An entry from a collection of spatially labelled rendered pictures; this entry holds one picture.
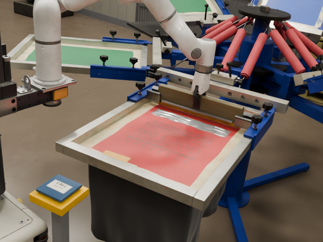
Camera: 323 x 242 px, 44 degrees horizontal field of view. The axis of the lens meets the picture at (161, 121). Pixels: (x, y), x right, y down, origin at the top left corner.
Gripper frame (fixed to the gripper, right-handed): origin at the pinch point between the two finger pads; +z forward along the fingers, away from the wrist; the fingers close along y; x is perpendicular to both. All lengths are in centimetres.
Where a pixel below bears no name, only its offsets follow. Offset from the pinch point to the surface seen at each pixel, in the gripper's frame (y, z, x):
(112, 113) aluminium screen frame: 28.1, 3.4, -27.1
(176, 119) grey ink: 9.6, 6.5, -5.8
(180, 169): 44.0, 6.9, 13.4
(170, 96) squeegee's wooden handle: 1.6, 0.2, -13.4
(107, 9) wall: -463, 79, -378
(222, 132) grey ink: 8.5, 6.3, 15.7
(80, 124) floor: -106, 102, -152
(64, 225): 78, 20, -10
